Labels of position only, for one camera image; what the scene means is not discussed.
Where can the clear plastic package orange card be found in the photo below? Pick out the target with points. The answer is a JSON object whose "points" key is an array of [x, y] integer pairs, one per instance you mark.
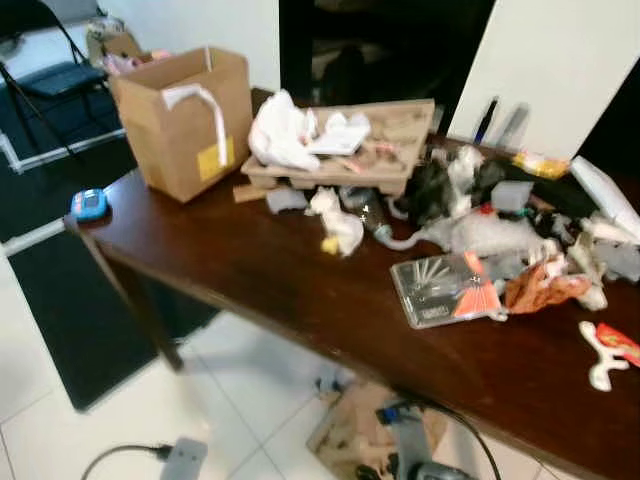
{"points": [[435, 290]]}

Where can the red snack packet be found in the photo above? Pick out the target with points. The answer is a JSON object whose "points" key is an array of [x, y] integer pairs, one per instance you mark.
{"points": [[620, 343]]}

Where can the orange crumpled wrapper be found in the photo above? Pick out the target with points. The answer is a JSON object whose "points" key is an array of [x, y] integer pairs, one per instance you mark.
{"points": [[545, 290]]}

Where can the yellow packet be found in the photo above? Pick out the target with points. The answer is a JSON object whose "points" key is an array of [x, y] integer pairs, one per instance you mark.
{"points": [[540, 164]]}

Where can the white bone-shaped toy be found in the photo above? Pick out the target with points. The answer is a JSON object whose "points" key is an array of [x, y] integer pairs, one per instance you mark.
{"points": [[600, 360]]}

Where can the grey marker pen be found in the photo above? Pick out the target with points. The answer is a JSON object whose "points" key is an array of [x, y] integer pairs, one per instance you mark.
{"points": [[513, 127]]}

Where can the white board panel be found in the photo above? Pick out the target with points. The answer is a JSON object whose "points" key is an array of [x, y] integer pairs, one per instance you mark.
{"points": [[550, 70]]}

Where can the dark marker pen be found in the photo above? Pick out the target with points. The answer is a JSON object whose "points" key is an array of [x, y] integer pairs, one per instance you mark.
{"points": [[486, 120]]}

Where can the black and white plush toy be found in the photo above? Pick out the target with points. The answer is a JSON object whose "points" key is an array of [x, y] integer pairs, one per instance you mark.
{"points": [[435, 190]]}

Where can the brown pulp packing tray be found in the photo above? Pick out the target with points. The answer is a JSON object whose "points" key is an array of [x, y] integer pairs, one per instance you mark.
{"points": [[395, 135]]}

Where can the white cat figurine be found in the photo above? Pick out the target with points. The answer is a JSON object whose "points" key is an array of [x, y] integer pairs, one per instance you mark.
{"points": [[338, 225]]}

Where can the small yellow block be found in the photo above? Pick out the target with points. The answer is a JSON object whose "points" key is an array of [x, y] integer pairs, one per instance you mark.
{"points": [[330, 245]]}

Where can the white paper sheet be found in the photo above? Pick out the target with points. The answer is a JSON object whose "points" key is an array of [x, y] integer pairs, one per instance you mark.
{"points": [[340, 138]]}

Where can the dark brown wooden table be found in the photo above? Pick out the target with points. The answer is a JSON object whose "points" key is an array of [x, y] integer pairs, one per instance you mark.
{"points": [[300, 290]]}

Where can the brown cardboard piece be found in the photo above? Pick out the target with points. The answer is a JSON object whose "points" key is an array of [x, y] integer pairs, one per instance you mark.
{"points": [[345, 435]]}

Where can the small grey block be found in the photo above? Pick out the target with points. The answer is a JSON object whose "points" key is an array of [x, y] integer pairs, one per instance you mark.
{"points": [[286, 200]]}

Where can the white crumpled plastic bag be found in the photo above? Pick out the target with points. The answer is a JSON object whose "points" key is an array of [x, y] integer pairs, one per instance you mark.
{"points": [[278, 135]]}

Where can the small cardboard scrap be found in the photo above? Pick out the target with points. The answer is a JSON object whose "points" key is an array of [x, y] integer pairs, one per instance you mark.
{"points": [[250, 193]]}

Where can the small brown cardboard box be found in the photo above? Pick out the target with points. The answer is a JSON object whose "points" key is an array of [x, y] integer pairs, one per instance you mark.
{"points": [[175, 130]]}

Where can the small blue device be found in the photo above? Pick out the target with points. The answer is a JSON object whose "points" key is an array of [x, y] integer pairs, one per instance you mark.
{"points": [[89, 204]]}

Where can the open cardboard box with clutter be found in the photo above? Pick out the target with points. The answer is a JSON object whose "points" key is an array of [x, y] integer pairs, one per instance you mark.
{"points": [[118, 45]]}

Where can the black floor mat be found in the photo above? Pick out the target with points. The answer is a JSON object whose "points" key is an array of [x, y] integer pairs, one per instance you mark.
{"points": [[80, 320]]}

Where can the black folding chair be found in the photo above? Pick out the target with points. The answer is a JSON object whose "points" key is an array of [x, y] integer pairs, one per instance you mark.
{"points": [[60, 78]]}

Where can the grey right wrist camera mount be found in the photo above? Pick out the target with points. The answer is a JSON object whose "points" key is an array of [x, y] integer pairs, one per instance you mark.
{"points": [[410, 440]]}

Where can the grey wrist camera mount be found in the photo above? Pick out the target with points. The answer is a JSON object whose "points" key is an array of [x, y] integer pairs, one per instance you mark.
{"points": [[185, 460], [410, 440]]}

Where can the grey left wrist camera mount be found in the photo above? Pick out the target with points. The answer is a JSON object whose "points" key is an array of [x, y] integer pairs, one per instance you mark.
{"points": [[185, 460]]}

